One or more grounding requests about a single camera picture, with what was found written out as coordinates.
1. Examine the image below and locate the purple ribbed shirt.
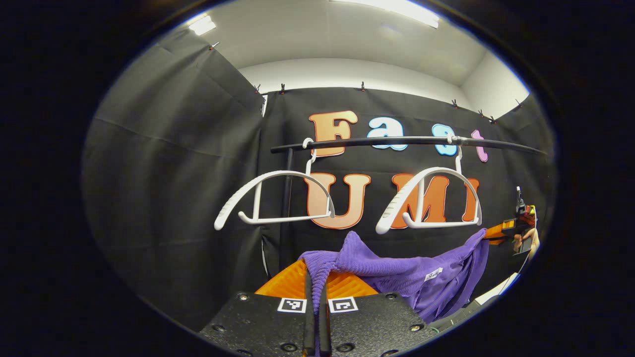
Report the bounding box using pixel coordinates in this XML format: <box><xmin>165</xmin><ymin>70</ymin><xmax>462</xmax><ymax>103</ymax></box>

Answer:
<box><xmin>298</xmin><ymin>228</ymin><xmax>492</xmax><ymax>325</ymax></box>

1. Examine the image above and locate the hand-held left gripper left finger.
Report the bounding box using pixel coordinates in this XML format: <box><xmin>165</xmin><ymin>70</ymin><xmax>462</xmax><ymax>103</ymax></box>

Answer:
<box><xmin>199</xmin><ymin>258</ymin><xmax>317</xmax><ymax>357</ymax></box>

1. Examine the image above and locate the row of small black clips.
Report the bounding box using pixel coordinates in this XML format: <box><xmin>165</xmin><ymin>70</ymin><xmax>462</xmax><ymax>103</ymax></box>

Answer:
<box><xmin>207</xmin><ymin>42</ymin><xmax>522</xmax><ymax>124</ymax></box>

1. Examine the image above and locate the black backdrop cloth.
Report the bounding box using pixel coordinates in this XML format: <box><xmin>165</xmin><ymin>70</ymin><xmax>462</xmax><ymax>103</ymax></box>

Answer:
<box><xmin>82</xmin><ymin>30</ymin><xmax>556</xmax><ymax>333</ymax></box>

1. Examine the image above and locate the white flat board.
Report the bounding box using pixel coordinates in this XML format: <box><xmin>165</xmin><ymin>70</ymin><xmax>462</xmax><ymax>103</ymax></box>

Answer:
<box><xmin>474</xmin><ymin>272</ymin><xmax>520</xmax><ymax>305</ymax></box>

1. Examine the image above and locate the black metal clothes rack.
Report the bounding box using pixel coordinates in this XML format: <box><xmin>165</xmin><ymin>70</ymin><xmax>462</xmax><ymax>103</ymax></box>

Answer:
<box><xmin>270</xmin><ymin>136</ymin><xmax>550</xmax><ymax>272</ymax></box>

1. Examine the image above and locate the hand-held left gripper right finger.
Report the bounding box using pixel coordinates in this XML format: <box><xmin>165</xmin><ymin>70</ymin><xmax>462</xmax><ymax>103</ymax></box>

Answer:
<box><xmin>317</xmin><ymin>270</ymin><xmax>439</xmax><ymax>357</ymax></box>

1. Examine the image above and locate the white plastic clothes hanger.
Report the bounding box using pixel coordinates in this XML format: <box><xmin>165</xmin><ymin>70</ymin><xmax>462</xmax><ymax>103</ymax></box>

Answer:
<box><xmin>375</xmin><ymin>133</ymin><xmax>483</xmax><ymax>236</ymax></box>
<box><xmin>213</xmin><ymin>137</ymin><xmax>336</xmax><ymax>232</ymax></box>

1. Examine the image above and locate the ceiling light panel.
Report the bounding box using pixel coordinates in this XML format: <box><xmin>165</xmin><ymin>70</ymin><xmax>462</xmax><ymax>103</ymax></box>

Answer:
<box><xmin>188</xmin><ymin>14</ymin><xmax>217</xmax><ymax>36</ymax></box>
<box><xmin>330</xmin><ymin>0</ymin><xmax>441</xmax><ymax>29</ymax></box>

